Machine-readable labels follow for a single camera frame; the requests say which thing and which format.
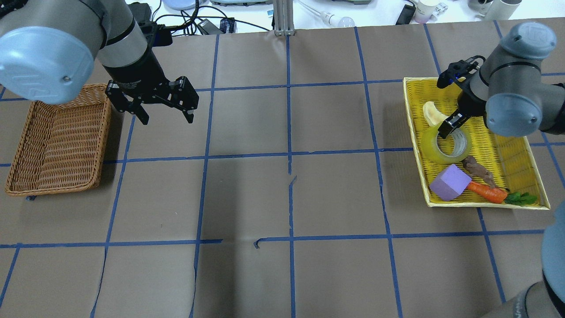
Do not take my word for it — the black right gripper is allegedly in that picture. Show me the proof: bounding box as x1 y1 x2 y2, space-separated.
438 91 486 139

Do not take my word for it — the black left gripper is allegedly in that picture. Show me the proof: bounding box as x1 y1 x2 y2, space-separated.
104 49 199 125

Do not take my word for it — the yellow clear tape roll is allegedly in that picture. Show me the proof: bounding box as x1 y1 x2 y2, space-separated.
421 124 472 164

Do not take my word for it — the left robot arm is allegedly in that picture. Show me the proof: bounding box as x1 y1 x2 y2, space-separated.
0 0 199 125

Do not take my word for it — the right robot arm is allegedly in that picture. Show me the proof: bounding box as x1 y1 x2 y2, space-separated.
437 22 565 318

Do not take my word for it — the pale banana slice toy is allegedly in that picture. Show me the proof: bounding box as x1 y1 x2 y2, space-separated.
422 101 448 127

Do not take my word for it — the brown toy animal figure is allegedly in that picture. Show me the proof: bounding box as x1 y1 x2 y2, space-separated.
461 155 497 189

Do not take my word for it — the yellow woven tray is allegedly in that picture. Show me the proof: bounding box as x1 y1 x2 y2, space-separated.
402 78 551 211

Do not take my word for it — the purple foam cube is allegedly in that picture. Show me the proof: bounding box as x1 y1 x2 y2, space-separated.
429 164 472 201

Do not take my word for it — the orange toy carrot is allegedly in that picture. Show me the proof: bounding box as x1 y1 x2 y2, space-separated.
466 181 538 206

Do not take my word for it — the black power adapter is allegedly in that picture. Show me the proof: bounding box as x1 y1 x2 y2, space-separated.
196 18 223 35

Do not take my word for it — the brown wicker basket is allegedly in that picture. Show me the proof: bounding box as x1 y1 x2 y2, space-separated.
4 84 112 197

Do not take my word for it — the white light bulb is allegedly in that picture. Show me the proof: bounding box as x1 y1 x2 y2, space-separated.
319 11 356 28

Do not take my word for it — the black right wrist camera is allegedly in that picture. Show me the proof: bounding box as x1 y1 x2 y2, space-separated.
436 56 486 89

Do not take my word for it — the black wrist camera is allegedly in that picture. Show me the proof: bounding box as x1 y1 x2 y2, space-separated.
436 56 486 89
138 21 173 48

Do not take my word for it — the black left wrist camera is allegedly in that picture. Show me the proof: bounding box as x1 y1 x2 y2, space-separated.
138 21 173 48

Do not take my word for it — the aluminium frame post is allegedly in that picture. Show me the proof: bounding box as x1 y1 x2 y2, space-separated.
272 0 295 36

